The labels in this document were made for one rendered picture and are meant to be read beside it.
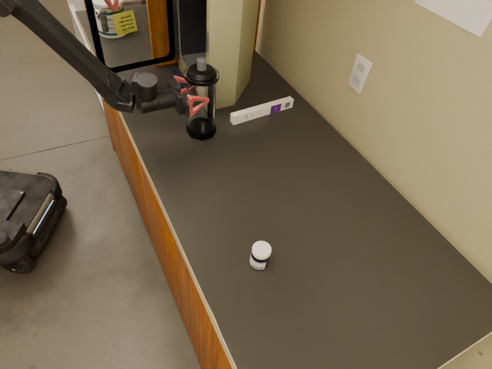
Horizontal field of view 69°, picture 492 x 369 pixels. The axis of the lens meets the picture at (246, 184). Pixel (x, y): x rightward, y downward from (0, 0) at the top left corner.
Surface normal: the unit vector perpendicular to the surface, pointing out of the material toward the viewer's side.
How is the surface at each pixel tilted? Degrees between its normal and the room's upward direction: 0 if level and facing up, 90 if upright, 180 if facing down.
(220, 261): 0
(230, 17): 90
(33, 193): 0
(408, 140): 90
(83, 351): 0
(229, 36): 90
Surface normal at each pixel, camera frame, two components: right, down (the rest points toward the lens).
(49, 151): 0.09, -0.68
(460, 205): -0.88, 0.28
